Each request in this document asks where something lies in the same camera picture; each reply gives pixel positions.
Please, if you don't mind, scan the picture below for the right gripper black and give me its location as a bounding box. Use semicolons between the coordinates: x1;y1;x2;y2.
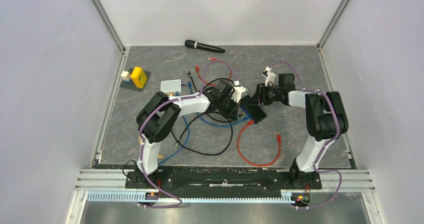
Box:
248;84;283;106

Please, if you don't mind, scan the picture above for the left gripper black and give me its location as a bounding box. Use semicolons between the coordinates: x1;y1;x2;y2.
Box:
217;95;241;122

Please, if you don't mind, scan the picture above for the white network switch box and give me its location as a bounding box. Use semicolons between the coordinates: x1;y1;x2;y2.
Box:
160;79;182;94

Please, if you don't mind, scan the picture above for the long black cable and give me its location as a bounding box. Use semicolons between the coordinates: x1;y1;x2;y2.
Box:
170;111;235;157

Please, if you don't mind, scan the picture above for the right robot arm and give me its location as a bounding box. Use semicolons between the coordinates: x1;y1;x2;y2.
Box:
242;70;349;188

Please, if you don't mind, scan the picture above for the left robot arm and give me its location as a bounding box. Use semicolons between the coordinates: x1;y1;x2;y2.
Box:
135;80;246;188

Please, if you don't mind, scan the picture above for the black microphone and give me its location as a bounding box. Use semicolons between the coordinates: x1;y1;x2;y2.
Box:
184;40;225;53

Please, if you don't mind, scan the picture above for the yellow toy brick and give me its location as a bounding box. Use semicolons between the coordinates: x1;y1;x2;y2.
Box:
130;67;148;89

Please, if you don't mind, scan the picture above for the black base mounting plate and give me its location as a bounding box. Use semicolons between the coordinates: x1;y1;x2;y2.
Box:
125;166;322;198

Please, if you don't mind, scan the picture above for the cream toy brick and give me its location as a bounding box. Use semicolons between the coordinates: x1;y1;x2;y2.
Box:
120;71;131;82

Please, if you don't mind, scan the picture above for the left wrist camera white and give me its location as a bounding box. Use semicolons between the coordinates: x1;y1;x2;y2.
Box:
231;80;247;103

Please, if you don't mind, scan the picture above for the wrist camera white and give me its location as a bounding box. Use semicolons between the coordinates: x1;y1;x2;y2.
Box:
231;80;247;103
262;67;276;87

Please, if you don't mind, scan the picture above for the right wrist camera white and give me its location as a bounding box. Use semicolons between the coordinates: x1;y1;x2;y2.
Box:
262;67;276;87

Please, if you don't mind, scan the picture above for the red cable loop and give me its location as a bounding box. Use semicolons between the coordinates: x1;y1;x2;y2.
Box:
194;58;233;87

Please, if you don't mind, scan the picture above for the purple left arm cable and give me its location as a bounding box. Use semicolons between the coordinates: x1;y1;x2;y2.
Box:
137;60;240;209

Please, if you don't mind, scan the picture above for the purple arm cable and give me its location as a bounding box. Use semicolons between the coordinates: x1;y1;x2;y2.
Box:
137;60;240;209
268;61;343;210

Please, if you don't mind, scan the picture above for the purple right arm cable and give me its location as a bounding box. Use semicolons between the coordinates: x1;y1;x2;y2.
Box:
268;61;343;210

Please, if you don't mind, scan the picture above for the white cable duct strip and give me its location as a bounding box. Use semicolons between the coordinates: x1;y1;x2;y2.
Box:
87;191;295;204

